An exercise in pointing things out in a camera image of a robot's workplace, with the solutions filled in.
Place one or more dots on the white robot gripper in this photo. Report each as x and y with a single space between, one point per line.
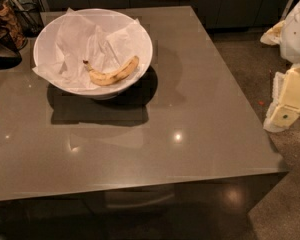
295 34

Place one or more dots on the yellow spotted banana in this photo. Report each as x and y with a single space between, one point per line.
106 79

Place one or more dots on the white round bowl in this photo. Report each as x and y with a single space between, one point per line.
136 40

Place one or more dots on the white crumpled paper liner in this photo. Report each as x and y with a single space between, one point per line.
80 44

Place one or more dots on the black kettle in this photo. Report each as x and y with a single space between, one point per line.
9 54

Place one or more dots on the brown patterned jar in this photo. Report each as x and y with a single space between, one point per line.
9 20

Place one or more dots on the black wire rack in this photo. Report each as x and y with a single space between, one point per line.
29 17

